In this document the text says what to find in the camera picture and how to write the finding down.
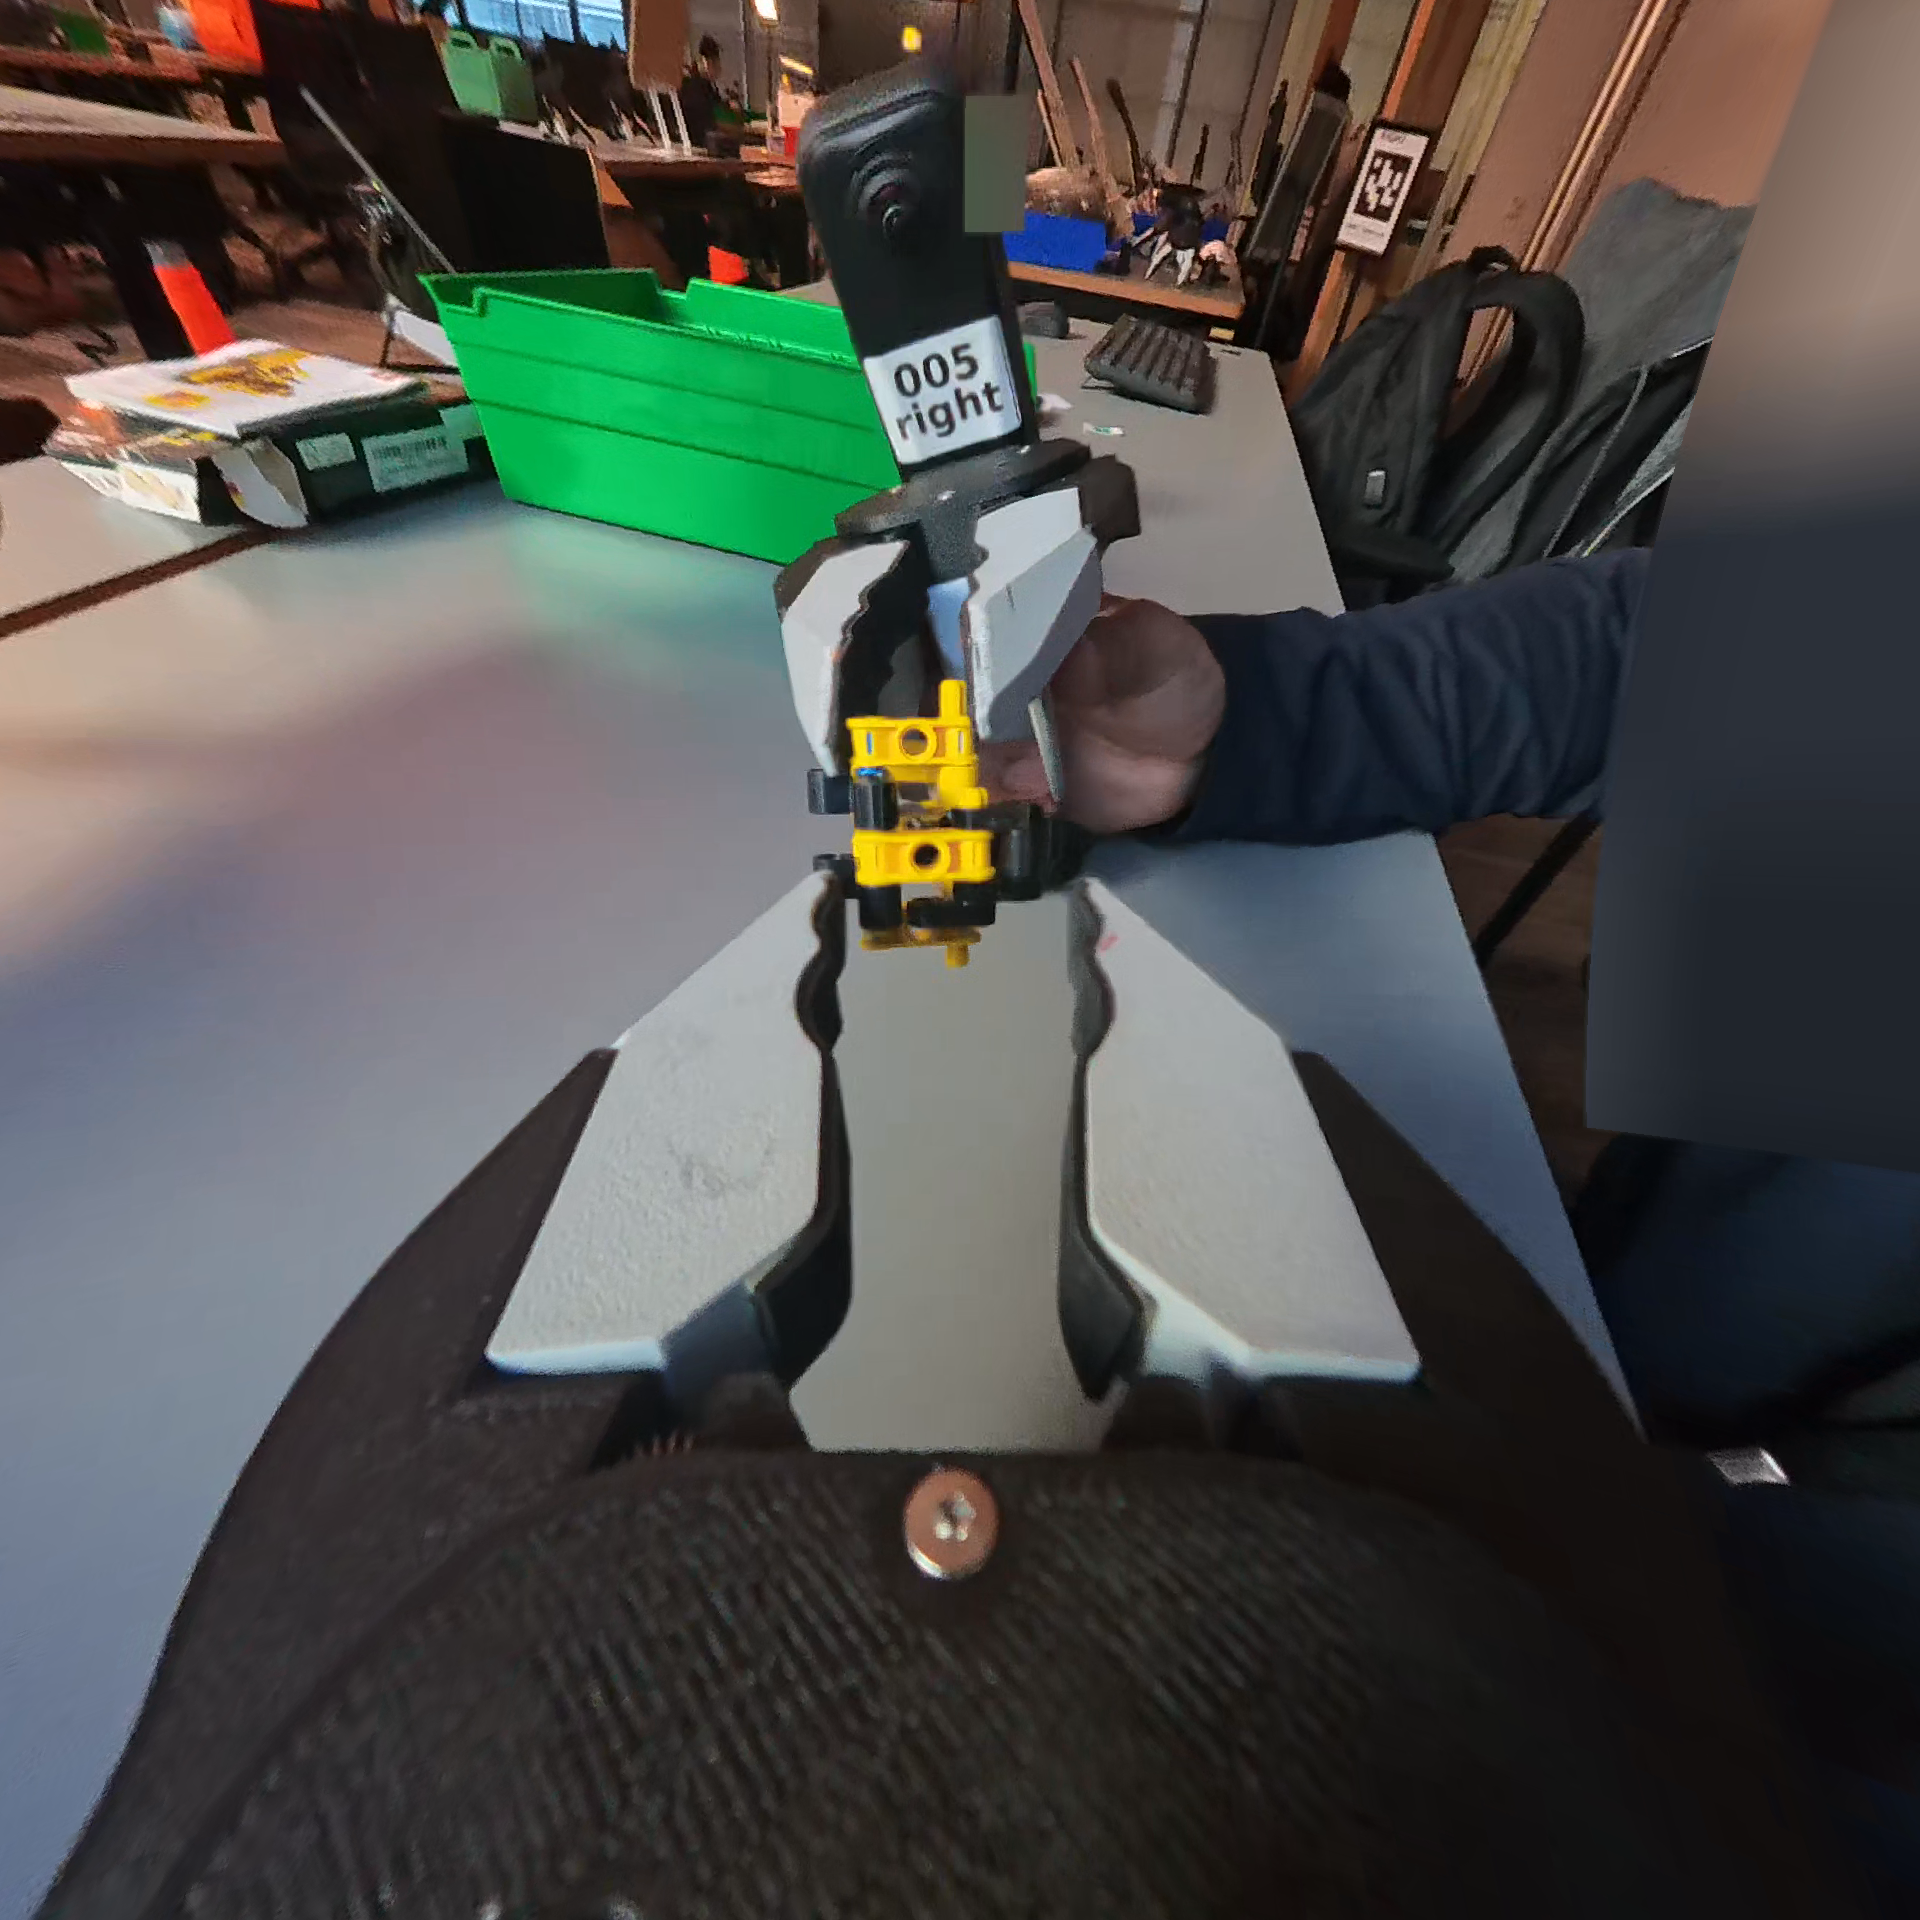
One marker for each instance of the small green tote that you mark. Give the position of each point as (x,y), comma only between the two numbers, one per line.
(465,76)
(515,78)

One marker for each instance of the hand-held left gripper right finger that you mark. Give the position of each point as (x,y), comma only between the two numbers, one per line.
(1243,1202)

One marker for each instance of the red storage bin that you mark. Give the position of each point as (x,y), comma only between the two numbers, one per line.
(728,266)

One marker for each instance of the black keyboard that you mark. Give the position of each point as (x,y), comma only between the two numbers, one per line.
(1147,361)

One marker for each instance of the person's right forearm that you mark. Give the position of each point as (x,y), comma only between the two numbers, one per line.
(1425,705)

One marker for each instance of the blue bin with clutter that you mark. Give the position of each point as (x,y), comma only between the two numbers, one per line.
(1058,241)

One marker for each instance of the person's lap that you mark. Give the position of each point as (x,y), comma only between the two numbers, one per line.
(1740,1290)

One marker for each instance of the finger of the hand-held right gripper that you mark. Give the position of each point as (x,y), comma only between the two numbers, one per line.
(818,639)
(1036,601)

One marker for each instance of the wooden work table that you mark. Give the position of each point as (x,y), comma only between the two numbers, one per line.
(1141,294)

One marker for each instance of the orange safety cone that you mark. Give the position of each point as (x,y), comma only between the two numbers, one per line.
(187,300)

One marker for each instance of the yellow black lego model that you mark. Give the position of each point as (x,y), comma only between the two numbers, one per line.
(915,858)

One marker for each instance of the dark lego box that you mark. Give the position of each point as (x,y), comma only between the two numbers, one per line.
(405,459)

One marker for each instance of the black white marker sign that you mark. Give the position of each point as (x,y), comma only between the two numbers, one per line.
(1381,188)

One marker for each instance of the grey jacket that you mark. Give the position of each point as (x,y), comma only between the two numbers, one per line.
(1651,300)

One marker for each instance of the black backpack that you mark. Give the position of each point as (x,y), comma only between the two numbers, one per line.
(1425,421)

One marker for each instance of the person's right hand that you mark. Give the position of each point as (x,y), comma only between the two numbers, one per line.
(1141,722)

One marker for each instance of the green storage bin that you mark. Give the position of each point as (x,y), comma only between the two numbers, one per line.
(628,436)

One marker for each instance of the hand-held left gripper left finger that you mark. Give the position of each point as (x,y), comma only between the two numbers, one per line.
(674,1186)

